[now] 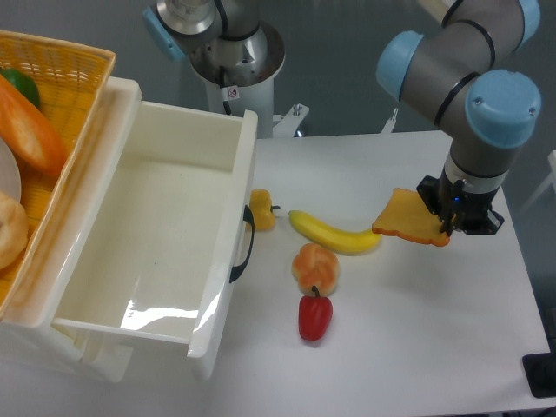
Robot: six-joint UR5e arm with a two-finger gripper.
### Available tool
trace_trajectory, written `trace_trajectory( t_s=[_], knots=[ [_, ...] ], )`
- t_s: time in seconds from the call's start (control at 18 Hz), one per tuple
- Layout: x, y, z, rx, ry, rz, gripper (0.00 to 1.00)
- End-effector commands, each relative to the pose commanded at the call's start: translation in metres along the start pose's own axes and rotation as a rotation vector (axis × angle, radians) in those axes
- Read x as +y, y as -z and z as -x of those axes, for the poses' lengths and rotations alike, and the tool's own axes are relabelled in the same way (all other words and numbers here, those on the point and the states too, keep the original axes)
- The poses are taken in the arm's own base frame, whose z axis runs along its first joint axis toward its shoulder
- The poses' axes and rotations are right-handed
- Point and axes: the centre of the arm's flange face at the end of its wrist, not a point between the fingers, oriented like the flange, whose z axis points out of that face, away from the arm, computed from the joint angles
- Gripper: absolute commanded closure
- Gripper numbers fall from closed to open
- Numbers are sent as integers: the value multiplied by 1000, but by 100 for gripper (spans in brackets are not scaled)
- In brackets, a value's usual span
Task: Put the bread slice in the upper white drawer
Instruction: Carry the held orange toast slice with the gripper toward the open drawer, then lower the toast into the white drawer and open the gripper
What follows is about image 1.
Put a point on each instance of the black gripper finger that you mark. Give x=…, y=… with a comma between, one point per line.
x=450, y=196

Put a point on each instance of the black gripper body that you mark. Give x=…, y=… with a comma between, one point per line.
x=475, y=216

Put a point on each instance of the toasted bread slice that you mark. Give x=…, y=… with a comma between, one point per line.
x=406, y=216

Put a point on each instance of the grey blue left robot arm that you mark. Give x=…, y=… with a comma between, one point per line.
x=226, y=42

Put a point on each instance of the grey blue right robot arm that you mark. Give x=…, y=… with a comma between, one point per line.
x=454, y=80

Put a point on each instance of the round bread roll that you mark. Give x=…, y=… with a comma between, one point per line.
x=316, y=266

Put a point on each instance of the open upper white drawer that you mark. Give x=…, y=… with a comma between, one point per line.
x=161, y=257

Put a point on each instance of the yellow banana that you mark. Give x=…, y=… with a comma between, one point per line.
x=335, y=239

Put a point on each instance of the red bell pepper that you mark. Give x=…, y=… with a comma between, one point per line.
x=315, y=313

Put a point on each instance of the black device at edge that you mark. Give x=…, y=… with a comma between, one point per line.
x=540, y=374

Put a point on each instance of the yellow bell pepper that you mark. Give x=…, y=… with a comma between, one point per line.
x=262, y=208

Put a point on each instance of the yellow wicker basket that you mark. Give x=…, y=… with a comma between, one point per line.
x=70, y=78

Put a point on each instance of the orange baguette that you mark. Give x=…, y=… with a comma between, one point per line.
x=29, y=134

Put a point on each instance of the pale bagel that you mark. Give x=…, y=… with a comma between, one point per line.
x=14, y=229

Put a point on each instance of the white plate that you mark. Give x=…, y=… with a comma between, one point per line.
x=10, y=180

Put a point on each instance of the green pepper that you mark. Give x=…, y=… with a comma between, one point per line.
x=24, y=84

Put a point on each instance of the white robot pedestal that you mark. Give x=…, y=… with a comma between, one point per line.
x=260, y=98

